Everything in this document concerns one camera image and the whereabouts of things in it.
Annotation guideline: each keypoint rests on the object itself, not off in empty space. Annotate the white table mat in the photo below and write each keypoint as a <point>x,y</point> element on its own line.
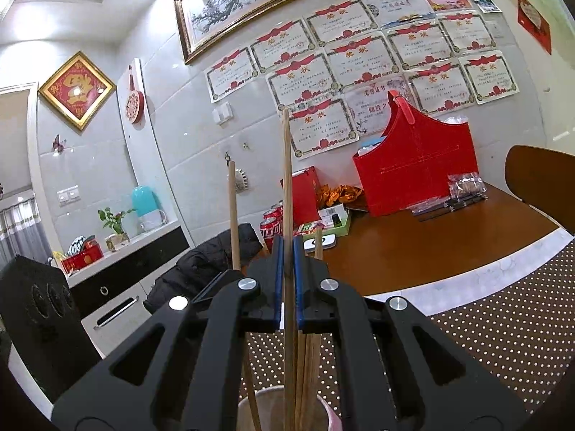
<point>449,278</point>

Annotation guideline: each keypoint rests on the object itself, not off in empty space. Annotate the butterfly wall decoration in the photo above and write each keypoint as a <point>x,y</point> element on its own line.
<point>59,143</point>

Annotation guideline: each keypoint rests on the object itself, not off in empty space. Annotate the red tin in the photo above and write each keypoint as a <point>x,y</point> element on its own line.
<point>83,258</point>

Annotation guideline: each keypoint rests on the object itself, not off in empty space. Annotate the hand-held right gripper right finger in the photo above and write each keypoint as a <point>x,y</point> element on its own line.
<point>299,278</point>

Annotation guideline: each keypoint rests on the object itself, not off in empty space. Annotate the bunch of wooden chopsticks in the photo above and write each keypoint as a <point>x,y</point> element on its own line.
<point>310,368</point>

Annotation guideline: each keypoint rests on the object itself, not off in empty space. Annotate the pink cup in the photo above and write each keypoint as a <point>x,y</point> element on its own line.
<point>336,420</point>

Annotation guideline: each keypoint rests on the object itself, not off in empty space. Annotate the brown wooden chair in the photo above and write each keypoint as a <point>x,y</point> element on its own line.
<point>539,179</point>

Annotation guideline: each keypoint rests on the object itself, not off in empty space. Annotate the hanging brush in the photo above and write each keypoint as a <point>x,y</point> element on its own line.
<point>245,182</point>

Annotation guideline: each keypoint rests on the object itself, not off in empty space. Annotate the black slim packet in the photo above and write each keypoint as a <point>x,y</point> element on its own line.
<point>449,210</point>

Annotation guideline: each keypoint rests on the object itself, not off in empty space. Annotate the black jacket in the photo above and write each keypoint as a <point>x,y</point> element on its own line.
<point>202,265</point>

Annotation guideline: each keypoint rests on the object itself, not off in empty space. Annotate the framed plum blossom painting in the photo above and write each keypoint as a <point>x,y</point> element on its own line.
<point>251,4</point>

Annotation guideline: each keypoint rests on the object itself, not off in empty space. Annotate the round red fan ornament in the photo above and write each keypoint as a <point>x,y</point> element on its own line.
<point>134,105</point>

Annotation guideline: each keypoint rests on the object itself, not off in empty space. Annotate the red gift basket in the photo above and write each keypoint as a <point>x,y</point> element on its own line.
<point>417,166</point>

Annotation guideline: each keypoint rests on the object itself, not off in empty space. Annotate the small white device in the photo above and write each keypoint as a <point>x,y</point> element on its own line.
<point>328,242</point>

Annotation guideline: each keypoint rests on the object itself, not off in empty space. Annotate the grey curtain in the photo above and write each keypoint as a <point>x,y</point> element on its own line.
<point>20,233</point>

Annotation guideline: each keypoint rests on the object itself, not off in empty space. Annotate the clear plastic packet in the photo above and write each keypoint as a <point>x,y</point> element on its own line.
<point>467,186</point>

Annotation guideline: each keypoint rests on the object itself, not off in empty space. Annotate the red soda can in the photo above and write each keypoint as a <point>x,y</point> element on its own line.
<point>278,206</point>
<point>272,213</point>
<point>268,231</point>

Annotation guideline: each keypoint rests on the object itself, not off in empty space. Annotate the green cardboard tray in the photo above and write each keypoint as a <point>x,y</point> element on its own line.
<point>334,226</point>

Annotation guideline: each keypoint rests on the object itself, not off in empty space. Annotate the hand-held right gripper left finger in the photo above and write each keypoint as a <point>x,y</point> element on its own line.
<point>279,278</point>

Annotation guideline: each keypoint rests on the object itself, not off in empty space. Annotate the red diamond door decoration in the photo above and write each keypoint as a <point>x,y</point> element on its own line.
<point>534,22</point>

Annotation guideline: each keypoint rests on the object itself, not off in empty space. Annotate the orange foil snack packets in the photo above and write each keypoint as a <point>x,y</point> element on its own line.
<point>341,195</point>

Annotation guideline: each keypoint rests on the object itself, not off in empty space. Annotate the white double wall switch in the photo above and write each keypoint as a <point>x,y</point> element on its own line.
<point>68,195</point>

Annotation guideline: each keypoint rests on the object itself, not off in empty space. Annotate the single wooden chopstick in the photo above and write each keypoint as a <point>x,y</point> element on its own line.
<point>233,215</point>
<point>287,179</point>

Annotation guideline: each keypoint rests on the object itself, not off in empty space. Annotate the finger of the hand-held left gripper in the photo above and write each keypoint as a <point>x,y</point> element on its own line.
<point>215,287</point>

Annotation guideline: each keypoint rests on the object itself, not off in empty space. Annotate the white leaning board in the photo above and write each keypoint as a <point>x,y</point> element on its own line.
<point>143,166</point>

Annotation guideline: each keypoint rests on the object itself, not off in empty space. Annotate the potted green plant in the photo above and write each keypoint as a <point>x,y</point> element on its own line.
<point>114,226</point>

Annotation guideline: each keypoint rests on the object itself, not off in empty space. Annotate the gold framed red picture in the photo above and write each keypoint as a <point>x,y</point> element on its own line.
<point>77,89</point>

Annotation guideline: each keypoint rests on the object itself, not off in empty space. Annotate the teal humidifier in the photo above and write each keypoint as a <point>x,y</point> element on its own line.
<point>146,208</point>

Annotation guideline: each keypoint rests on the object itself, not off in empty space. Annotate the red box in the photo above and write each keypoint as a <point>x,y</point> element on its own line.
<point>300,200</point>

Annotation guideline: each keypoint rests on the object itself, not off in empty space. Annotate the small wall photo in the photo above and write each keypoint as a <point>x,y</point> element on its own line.
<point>487,4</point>

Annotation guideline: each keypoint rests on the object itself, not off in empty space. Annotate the white sideboard cabinet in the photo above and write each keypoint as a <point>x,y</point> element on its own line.
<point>134,265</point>

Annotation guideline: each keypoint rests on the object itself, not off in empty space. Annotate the group of award certificates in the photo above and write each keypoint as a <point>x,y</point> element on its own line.
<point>359,60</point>

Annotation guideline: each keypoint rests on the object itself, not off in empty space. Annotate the brown dotted table mat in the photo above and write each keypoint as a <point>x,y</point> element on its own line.
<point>494,332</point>

